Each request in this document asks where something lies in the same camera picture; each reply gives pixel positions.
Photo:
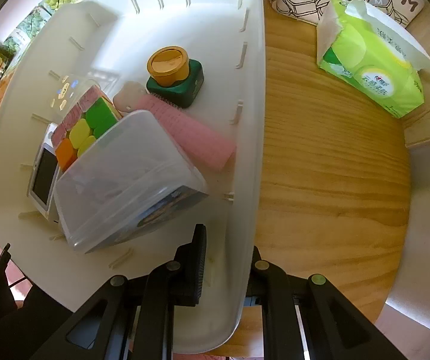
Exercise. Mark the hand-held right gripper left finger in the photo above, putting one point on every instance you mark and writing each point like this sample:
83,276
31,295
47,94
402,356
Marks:
201,266

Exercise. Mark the green tissue pack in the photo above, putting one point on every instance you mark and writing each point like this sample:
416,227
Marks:
383,82

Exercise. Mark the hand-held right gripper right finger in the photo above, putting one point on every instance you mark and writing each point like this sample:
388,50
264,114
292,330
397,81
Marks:
269,277

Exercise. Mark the translucent plastic storage box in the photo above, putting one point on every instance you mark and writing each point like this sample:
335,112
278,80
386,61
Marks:
125,180

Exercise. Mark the clear acrylic sticker case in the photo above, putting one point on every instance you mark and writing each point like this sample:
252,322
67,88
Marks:
65,90

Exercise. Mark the green perfume bottle gold cap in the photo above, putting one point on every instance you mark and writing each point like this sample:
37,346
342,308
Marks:
185,90

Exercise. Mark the pink hair comb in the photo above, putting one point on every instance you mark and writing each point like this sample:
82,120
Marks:
200,138

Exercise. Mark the colourful puzzle cube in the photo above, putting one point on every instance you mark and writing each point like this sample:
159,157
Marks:
98,114

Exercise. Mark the white compact camera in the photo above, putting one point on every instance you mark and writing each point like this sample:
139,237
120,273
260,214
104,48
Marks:
42,180

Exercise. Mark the white plastic tray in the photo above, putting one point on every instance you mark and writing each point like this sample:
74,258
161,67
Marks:
200,26

